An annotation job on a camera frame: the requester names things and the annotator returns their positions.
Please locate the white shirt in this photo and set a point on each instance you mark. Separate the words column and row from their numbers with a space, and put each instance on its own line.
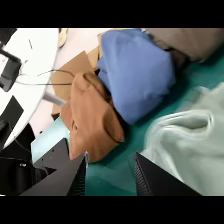
column 190, row 140

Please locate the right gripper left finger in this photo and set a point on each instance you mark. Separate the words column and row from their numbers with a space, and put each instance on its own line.
column 66, row 181

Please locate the blue garment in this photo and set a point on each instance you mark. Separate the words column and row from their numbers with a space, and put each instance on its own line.
column 136, row 73

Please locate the grey-brown garment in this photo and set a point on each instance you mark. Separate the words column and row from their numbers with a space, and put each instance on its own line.
column 196, row 41

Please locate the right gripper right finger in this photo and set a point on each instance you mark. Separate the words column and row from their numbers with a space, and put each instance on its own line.
column 156, row 181

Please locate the brown garment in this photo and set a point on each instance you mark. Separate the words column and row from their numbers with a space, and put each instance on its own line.
column 91, row 123

